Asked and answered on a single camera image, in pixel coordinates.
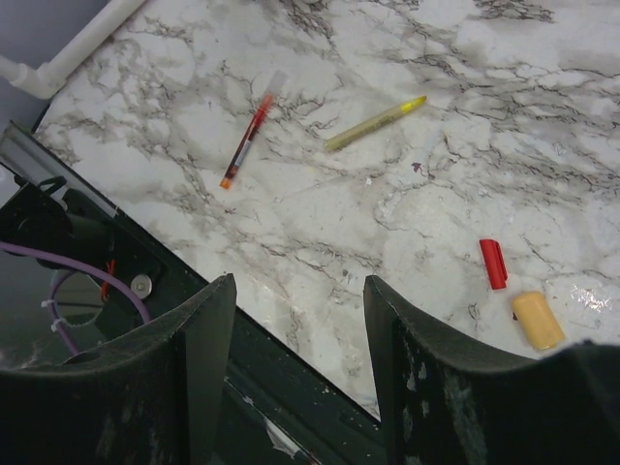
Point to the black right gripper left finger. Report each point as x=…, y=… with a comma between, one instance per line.
x=150, y=396

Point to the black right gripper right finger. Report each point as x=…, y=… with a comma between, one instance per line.
x=447, y=398

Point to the orange yellow pen cap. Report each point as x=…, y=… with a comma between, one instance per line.
x=537, y=321

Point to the yellow highlighter pen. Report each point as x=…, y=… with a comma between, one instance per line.
x=373, y=124

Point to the orange red gel pen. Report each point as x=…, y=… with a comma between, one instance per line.
x=246, y=141

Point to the clear pen cap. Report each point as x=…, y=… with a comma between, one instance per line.
x=276, y=83

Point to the red pen cap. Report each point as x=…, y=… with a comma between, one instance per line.
x=494, y=263

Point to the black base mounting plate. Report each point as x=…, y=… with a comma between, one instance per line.
x=274, y=408

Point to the white PVC pipe frame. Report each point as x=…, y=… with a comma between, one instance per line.
x=44, y=82

